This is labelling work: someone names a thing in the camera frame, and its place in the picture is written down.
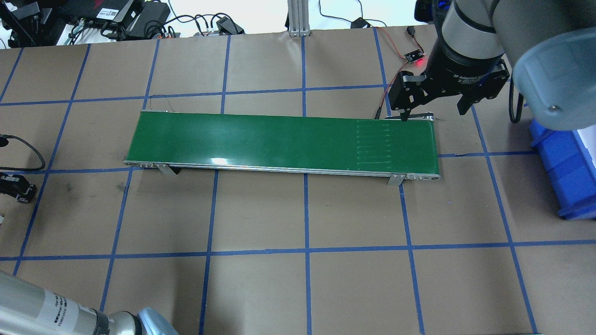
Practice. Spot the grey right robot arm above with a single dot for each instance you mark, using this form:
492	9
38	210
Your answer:
546	48

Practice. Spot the black power adapter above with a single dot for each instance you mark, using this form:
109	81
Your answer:
226	26

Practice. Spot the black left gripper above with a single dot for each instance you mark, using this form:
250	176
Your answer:
21	188

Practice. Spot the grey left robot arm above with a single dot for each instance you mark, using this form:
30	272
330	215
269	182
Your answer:
63	244

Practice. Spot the green conveyor belt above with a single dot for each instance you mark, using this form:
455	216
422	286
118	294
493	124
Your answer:
307	145

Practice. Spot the small speed controller board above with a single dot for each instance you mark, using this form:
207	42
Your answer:
414	56

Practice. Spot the aluminium frame post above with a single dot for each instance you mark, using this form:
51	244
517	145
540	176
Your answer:
298	18

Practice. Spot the blue plastic bin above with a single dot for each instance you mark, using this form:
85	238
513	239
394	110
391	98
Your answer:
570	168

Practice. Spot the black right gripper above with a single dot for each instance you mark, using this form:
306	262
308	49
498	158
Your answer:
457	70

